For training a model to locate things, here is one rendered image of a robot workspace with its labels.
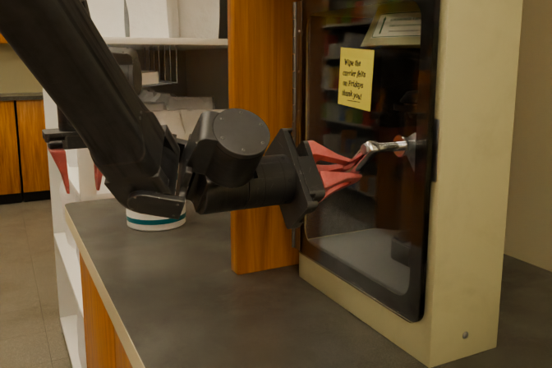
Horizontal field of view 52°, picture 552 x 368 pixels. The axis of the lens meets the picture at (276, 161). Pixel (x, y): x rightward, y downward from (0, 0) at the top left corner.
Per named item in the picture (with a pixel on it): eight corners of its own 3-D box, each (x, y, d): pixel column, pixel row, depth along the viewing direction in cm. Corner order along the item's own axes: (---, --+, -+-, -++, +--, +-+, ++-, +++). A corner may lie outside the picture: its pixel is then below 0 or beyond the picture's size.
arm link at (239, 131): (137, 145, 63) (125, 211, 58) (152, 75, 54) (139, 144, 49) (241, 165, 66) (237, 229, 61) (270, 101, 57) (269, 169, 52)
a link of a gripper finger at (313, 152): (361, 135, 67) (291, 140, 63) (382, 187, 64) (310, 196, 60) (336, 163, 73) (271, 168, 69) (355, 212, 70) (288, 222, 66)
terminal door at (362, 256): (299, 249, 93) (301, -2, 85) (423, 327, 66) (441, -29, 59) (295, 250, 92) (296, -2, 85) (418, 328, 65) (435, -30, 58)
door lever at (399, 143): (372, 187, 72) (365, 170, 73) (411, 149, 64) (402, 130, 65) (336, 192, 69) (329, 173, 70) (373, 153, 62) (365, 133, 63)
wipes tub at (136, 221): (177, 212, 133) (174, 150, 131) (194, 227, 122) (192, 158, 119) (121, 219, 128) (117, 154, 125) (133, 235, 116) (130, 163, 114)
